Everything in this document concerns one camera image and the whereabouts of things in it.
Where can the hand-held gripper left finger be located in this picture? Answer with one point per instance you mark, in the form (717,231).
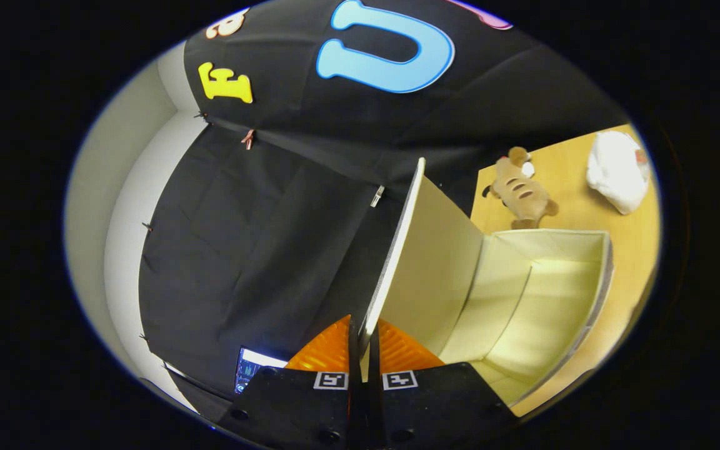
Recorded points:
(354,356)

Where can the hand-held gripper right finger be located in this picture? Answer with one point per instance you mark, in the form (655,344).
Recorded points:
(435,400)

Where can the grey fabric storage box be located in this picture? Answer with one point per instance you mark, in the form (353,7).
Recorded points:
(522,300)

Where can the lit monitor screen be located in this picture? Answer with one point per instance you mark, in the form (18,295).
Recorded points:
(254,369)

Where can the brown plush toy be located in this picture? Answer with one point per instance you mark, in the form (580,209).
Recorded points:
(522,194)

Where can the pink clothespin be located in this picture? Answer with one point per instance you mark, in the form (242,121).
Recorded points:
(248,139)

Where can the white plush toy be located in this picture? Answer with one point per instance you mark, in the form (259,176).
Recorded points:
(616,172)

